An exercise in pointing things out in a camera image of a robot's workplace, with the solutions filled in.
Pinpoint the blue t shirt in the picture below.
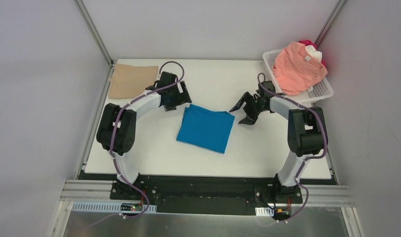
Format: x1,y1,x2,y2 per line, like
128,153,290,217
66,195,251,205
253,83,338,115
177,104,235,154

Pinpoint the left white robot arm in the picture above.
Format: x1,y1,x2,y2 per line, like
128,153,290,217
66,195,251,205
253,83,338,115
96,72,192,200

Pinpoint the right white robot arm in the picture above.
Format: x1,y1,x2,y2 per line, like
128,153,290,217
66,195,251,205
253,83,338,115
230,80,328,202

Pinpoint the salmon pink t shirt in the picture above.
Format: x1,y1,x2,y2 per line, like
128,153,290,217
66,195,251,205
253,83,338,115
272,42,328,96

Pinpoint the folded beige t shirt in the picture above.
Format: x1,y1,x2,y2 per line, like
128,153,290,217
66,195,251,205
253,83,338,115
108,64,158,99

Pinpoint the white plastic basket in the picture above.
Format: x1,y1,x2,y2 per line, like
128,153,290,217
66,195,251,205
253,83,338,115
262,49,334,104

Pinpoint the magenta garment in basket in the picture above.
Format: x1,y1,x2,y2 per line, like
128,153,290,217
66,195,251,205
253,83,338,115
299,39,327,67

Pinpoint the white garment in basket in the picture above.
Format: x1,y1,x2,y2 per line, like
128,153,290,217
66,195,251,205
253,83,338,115
305,45,323,63

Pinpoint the right controller board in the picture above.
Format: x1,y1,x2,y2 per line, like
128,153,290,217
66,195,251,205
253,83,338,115
255,207,292,220

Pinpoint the controller board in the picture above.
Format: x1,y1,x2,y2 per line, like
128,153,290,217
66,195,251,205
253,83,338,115
255,207,292,220
72,201,157,214

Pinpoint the left controller board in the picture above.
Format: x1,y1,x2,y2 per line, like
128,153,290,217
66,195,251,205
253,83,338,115
72,201,157,214

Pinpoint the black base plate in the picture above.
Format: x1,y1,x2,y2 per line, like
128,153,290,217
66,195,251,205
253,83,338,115
77,170,338,217

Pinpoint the aluminium frame rail right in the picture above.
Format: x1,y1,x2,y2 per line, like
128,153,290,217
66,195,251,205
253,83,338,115
315,0,348,47

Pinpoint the aluminium frame rail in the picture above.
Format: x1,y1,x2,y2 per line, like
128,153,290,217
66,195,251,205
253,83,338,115
74,0,114,68
315,0,348,47

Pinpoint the aluminium frame rail left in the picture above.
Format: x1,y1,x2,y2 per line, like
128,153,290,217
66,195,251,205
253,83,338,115
74,0,114,68

